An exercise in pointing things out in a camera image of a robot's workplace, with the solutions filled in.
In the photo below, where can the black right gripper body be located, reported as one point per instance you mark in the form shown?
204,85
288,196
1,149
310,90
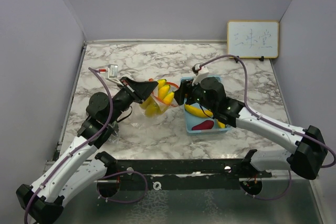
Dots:
195,94

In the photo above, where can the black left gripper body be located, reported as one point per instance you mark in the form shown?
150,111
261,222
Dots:
123,99

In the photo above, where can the single yellow banana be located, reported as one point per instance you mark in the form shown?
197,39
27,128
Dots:
198,112

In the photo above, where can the clear zip bag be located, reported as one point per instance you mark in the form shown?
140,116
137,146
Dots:
160,100
115,133

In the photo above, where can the magenta sweet potato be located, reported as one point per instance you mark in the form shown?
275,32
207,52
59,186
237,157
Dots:
205,125

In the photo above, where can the clear zip top bag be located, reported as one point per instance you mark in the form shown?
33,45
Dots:
115,133

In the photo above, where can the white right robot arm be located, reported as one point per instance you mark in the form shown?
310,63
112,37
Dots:
303,150

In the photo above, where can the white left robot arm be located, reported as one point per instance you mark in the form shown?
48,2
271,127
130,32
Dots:
45,199

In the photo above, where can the light blue plastic basket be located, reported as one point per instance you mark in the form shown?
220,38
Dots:
199,120

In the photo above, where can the small framed whiteboard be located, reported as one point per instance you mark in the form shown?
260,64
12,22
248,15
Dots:
253,39

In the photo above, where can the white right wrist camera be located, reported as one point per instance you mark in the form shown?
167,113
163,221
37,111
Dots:
201,72

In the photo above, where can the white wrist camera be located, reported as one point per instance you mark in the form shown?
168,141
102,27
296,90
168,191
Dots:
112,74
201,72

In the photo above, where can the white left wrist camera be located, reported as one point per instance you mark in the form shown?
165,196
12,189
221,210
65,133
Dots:
112,74

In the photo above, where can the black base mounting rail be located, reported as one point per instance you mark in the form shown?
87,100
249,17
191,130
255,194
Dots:
178,174

